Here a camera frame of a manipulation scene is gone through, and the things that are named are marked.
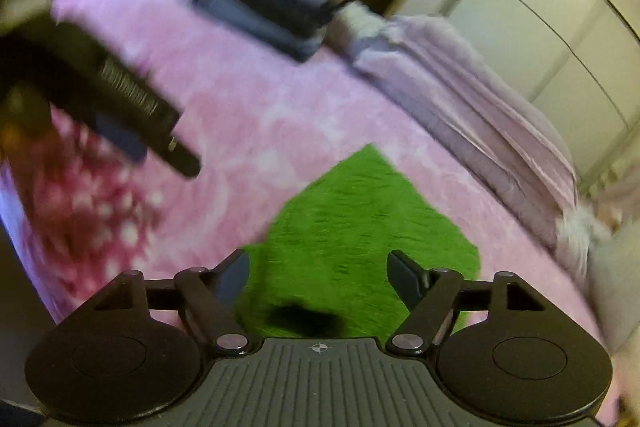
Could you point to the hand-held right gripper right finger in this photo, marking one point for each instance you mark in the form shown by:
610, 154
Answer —
403, 274

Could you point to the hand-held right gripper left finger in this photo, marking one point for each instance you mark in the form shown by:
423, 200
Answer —
239, 274

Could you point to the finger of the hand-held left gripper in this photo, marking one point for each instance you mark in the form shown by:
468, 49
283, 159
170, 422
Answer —
122, 141
135, 97

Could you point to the green knitted sweater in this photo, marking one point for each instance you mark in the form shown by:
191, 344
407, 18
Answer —
360, 232

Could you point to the pink floral blanket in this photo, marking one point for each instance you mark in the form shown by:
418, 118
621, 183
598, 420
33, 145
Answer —
240, 117

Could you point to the lilac folded quilt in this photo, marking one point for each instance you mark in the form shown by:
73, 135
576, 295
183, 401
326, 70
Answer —
480, 107

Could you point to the white wardrobe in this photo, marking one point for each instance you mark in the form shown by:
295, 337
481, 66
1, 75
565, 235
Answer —
560, 7

